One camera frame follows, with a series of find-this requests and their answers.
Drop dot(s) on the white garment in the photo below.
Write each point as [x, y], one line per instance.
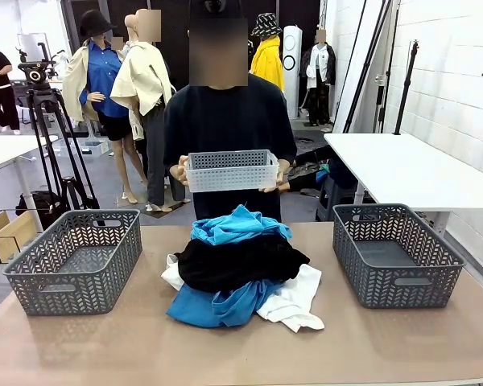
[294, 297]

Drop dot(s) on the dark clothes pile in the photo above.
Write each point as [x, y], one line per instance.
[310, 177]

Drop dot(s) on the black upright light stand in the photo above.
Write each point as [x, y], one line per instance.
[406, 88]

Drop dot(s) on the white tower air conditioner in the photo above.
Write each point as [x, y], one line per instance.
[291, 88]

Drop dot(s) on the person's right hand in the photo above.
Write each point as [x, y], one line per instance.
[180, 171]

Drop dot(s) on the mannequin in white shirt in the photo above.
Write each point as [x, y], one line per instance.
[318, 60]

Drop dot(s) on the mannequin in cream jacket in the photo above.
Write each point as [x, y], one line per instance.
[143, 80]

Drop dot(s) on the light grey plastic basket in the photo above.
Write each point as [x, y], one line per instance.
[229, 177]

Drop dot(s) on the black brimmed hat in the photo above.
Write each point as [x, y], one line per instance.
[94, 24]

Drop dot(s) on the dark grey step stool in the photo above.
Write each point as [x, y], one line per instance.
[334, 197]

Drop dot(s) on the person in black t-shirt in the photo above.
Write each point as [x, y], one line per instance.
[229, 120]

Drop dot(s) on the light blue garment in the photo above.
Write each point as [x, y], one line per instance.
[233, 229]

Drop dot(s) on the mannequin in blue shirt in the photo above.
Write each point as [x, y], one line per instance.
[102, 80]

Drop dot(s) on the mannequin in yellow coat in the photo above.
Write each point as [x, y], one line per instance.
[267, 60]

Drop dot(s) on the black folded light stand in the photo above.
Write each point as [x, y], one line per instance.
[367, 64]

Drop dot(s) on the patterned bucket hat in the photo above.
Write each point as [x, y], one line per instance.
[265, 25]

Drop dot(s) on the black garment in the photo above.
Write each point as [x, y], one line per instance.
[233, 261]

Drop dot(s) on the person's left hand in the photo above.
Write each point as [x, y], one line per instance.
[284, 171]

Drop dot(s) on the dark blue garment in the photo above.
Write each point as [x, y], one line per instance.
[209, 309]

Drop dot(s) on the black camera tripod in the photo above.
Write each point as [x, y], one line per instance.
[44, 120]

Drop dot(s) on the white table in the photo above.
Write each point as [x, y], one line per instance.
[406, 173]
[4, 150]

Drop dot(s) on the black bag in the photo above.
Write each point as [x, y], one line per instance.
[44, 205]

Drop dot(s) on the dark grey woven-pattern basket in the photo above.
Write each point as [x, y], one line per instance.
[84, 297]
[386, 295]

